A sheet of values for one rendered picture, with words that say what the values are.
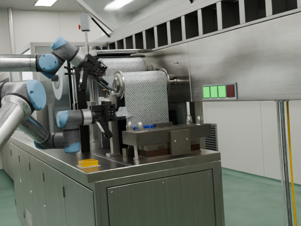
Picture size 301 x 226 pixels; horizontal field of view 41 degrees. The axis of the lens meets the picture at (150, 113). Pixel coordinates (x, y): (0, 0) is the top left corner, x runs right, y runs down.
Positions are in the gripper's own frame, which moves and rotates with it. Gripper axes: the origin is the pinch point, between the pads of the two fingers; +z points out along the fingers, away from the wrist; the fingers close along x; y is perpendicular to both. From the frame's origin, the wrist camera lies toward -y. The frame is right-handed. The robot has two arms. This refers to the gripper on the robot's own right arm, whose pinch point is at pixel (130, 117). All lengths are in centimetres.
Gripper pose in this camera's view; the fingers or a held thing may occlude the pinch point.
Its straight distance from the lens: 197.7
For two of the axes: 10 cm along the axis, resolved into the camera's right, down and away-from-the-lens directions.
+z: 8.9, -0.9, 4.4
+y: -0.7, -10.0, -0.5
